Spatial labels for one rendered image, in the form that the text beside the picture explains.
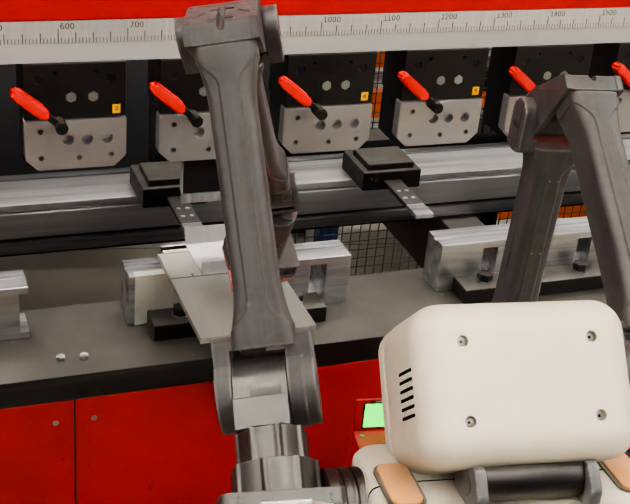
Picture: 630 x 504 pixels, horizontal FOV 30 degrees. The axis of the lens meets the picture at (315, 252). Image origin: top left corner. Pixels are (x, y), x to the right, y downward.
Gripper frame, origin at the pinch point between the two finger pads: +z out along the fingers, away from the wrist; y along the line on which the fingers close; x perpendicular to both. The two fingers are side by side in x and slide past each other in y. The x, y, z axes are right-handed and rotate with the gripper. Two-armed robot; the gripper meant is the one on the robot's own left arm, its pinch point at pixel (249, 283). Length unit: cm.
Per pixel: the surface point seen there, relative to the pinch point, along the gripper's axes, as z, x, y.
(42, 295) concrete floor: 175, -106, 7
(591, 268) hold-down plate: 17, -7, -72
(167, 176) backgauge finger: 18.3, -34.4, 3.7
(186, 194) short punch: 3.3, -19.6, 5.5
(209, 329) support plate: -0.7, 7.6, 8.1
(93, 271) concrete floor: 181, -117, -11
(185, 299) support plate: 3.7, -0.3, 9.4
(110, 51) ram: -21.3, -28.4, 19.0
